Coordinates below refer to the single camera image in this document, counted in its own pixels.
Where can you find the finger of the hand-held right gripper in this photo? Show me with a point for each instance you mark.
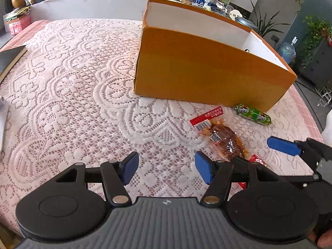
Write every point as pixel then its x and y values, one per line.
pixel 303 181
pixel 282 146

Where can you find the pink checked tablecloth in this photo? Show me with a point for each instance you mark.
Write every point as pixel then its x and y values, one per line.
pixel 300 103

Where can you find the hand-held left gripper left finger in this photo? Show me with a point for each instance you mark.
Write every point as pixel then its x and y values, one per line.
pixel 129 167

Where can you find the green sausage stick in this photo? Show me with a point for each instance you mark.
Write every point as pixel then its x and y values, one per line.
pixel 253 114

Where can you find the person's right hand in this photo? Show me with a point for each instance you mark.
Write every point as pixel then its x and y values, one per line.
pixel 323 240

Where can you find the pink box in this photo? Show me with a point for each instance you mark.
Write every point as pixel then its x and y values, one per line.
pixel 18 26

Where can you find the red label brown snack packet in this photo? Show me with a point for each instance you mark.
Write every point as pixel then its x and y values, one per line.
pixel 223 140

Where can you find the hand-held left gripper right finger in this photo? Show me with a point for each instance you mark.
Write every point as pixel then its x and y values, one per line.
pixel 203 168

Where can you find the dark grey cabinet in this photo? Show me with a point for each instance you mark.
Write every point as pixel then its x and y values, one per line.
pixel 319 62

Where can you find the black notebook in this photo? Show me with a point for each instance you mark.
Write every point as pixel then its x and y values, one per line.
pixel 10 59

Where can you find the leafy green plant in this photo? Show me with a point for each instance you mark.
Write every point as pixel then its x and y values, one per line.
pixel 315 33

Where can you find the white lace tablecloth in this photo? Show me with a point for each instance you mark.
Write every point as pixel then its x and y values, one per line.
pixel 77 96

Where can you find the potted snake plant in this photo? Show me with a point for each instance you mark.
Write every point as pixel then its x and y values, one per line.
pixel 264 23

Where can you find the orange cardboard box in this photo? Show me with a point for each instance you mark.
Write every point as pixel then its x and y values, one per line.
pixel 202 75

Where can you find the blue water jug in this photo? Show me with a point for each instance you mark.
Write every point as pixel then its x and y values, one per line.
pixel 288 51

